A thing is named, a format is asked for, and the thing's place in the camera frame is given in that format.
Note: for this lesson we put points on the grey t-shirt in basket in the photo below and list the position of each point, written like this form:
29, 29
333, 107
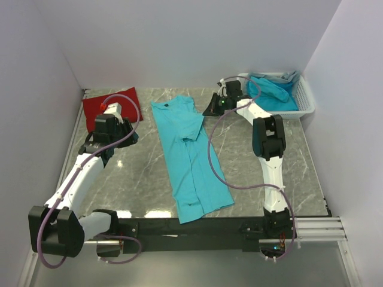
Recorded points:
280, 78

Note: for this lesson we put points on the aluminium frame rail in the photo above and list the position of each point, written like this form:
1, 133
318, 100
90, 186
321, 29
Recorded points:
307, 230

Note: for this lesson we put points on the white plastic laundry basket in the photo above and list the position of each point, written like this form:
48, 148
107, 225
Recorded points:
301, 94

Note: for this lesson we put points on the blue t-shirt in basket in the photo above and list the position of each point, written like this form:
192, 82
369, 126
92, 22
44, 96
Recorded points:
271, 96

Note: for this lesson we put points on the folded red t-shirt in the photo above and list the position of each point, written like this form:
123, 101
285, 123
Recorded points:
92, 107

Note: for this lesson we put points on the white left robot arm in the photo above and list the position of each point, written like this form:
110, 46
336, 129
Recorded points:
54, 227

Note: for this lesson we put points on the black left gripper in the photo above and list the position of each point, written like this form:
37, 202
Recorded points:
131, 139

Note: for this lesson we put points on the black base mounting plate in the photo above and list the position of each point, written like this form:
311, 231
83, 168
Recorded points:
206, 234

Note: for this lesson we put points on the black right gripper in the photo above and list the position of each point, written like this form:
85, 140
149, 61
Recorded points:
212, 109

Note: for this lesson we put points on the light blue t-shirt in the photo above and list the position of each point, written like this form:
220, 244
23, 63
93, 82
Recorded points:
193, 167

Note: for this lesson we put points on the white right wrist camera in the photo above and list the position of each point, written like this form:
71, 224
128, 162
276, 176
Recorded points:
222, 91

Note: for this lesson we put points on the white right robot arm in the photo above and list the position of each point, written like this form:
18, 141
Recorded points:
268, 137

